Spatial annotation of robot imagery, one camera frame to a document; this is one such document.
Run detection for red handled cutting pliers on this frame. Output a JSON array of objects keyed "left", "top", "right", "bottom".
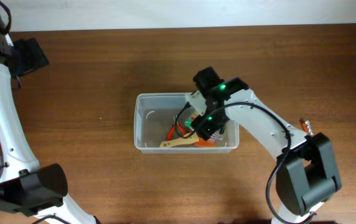
[{"left": 166, "top": 116, "right": 187, "bottom": 141}]

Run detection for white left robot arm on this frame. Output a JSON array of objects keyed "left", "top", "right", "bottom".
[{"left": 0, "top": 35, "right": 99, "bottom": 223}]

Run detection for clear plastic storage box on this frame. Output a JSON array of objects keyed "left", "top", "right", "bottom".
[{"left": 134, "top": 93, "right": 240, "bottom": 154}]

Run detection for orange scraper wooden handle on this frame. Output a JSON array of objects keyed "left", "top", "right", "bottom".
[{"left": 160, "top": 134, "right": 217, "bottom": 148}]

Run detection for pack of AA batteries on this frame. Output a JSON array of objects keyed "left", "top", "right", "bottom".
[{"left": 185, "top": 116, "right": 223, "bottom": 142}]

